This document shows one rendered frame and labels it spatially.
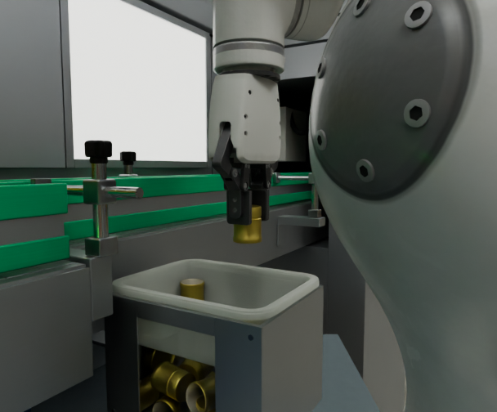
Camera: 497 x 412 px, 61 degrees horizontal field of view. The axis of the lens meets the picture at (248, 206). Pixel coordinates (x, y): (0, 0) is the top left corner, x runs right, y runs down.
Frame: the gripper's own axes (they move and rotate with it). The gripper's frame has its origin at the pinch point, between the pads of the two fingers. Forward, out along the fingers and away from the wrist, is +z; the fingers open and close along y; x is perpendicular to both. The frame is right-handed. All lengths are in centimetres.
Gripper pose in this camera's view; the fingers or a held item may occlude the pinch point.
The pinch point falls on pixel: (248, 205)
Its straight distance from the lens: 51.6
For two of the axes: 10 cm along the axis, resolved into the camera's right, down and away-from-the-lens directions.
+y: -5.2, 0.8, -8.5
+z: 0.0, 10.0, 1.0
